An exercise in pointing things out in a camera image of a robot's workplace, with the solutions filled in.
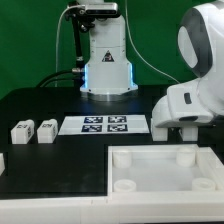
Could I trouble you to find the white sheet with markers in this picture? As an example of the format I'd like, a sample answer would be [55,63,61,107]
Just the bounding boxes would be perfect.
[59,115,149,135]

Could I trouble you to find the black camera on stand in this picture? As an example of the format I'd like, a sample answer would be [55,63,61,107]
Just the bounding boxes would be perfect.
[65,1,120,33]

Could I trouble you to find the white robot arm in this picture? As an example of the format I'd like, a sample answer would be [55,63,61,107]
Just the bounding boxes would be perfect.
[79,0,224,128]

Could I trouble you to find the white square table top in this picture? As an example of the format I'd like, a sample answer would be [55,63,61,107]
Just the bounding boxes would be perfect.
[108,144,224,194]

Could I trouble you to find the black cables at base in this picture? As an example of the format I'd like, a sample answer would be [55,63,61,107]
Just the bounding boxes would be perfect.
[35,69,86,88]

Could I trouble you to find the grey cable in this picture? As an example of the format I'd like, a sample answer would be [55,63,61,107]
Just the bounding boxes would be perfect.
[54,4,84,88]

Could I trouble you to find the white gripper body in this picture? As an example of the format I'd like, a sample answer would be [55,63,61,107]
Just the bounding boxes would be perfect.
[152,79,214,128]

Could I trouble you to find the white obstacle fence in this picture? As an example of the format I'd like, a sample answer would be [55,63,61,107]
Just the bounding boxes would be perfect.
[0,153,5,176]

